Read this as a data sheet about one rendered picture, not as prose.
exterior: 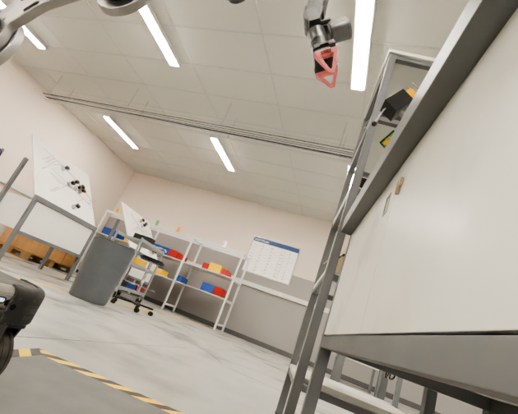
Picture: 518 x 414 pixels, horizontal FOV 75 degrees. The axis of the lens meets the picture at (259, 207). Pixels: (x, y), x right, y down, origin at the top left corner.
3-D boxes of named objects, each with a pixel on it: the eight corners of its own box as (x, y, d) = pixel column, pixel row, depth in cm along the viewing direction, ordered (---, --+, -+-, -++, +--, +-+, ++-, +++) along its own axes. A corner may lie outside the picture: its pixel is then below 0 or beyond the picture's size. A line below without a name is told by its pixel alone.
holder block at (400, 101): (386, 148, 86) (361, 121, 89) (423, 125, 88) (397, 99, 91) (391, 138, 82) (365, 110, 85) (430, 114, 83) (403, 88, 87)
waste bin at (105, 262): (62, 293, 318) (94, 233, 338) (65, 290, 358) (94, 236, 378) (109, 310, 333) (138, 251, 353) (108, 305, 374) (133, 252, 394)
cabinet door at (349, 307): (358, 333, 68) (399, 167, 80) (323, 334, 119) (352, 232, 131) (367, 337, 67) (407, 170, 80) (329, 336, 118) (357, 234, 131)
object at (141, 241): (113, 297, 503) (145, 232, 538) (86, 287, 517) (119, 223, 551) (144, 305, 593) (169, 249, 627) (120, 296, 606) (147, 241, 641)
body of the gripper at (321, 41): (336, 71, 104) (330, 54, 107) (336, 43, 94) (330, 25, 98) (315, 76, 104) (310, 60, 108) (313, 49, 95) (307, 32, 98)
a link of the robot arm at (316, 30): (307, 41, 108) (305, 25, 103) (328, 34, 107) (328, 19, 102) (312, 56, 105) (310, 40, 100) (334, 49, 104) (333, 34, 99)
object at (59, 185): (68, 281, 496) (121, 184, 549) (-4, 260, 391) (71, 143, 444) (34, 266, 519) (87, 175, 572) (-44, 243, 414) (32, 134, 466)
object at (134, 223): (141, 301, 706) (175, 230, 758) (109, 292, 599) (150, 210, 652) (114, 290, 726) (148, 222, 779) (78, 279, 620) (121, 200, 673)
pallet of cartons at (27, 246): (22, 259, 590) (54, 206, 623) (-7, 246, 617) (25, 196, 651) (71, 274, 698) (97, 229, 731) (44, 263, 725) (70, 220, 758)
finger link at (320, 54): (344, 83, 97) (335, 60, 101) (344, 63, 91) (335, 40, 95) (321, 89, 98) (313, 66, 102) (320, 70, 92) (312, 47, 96)
